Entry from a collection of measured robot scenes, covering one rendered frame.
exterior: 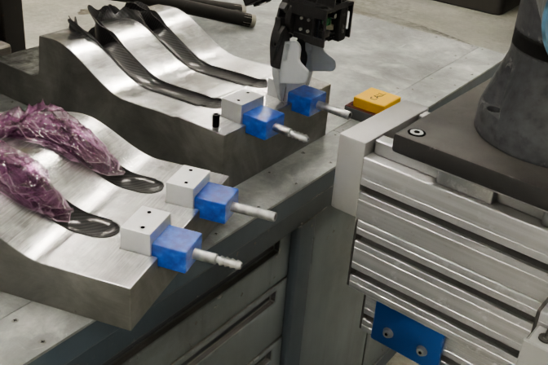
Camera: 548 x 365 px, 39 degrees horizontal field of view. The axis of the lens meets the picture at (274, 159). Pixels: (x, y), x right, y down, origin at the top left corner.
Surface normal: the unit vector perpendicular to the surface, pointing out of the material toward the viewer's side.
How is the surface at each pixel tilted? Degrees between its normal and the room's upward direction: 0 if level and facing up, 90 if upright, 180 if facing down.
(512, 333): 90
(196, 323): 90
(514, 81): 72
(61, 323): 0
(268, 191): 0
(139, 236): 90
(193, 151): 90
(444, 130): 0
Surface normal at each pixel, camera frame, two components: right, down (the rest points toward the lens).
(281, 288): 0.80, 0.32
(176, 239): 0.07, -0.89
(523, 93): -0.77, -0.07
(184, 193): -0.33, 0.42
